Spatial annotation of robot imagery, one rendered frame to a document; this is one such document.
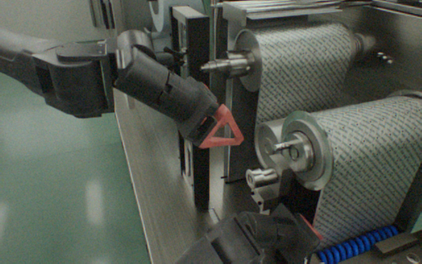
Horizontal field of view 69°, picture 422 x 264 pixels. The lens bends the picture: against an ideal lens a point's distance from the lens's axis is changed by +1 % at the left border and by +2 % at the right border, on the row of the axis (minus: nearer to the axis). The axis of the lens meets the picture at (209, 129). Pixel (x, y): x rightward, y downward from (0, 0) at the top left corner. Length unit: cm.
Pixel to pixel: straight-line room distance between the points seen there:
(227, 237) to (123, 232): 167
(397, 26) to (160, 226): 77
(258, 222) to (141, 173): 63
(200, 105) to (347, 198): 36
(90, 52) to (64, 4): 555
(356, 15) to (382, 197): 47
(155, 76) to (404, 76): 61
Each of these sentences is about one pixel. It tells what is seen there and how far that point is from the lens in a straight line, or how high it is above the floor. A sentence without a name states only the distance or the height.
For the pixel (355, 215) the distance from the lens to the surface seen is 70.
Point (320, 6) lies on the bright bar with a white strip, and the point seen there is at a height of 145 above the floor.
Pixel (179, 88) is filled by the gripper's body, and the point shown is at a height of 141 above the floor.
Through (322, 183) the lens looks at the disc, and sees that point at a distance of 56.
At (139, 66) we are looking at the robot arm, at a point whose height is 145.
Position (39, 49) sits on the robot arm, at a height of 147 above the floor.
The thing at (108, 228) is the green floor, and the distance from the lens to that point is 216.
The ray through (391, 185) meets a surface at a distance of 72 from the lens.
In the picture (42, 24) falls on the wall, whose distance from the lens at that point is 602.
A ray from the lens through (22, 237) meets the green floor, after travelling 233.
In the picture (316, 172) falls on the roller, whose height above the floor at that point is 124.
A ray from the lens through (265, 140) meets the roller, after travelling 70.
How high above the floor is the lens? 158
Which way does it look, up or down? 32 degrees down
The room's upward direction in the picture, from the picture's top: straight up
